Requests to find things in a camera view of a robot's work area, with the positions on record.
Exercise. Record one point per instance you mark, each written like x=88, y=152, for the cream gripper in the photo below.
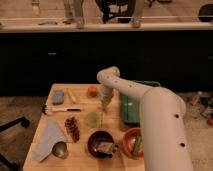
x=105, y=100

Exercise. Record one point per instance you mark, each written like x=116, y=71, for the silver metal fork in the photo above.
x=101, y=118

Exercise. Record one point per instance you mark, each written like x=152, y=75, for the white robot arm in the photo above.
x=161, y=120

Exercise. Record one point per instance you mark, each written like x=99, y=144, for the green plastic tray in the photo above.
x=129, y=111

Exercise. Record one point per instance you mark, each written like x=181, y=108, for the orange tomato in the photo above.
x=92, y=91

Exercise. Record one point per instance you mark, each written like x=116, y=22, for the green plastic cup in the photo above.
x=92, y=119

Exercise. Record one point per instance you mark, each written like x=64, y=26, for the yellow banana-like stick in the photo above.
x=71, y=96

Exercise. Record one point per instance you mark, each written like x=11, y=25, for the dark brown bowl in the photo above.
x=97, y=139

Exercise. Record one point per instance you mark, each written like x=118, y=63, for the brown grape bunch toy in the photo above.
x=72, y=128

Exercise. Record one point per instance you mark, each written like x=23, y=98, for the orange bowl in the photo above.
x=128, y=142

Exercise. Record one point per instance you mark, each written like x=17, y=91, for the blue sponge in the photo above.
x=58, y=97

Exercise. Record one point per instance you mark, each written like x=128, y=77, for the tan sponge in bowl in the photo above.
x=107, y=147

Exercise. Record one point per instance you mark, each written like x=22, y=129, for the green vegetable in bowl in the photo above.
x=137, y=145

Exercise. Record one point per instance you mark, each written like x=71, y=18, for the grey cloth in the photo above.
x=51, y=135

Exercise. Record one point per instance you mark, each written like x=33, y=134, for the metal measuring cup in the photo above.
x=60, y=150

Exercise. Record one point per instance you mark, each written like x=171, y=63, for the black office chair base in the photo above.
x=6, y=128

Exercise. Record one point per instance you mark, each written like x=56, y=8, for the black chair in background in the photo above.
x=121, y=10

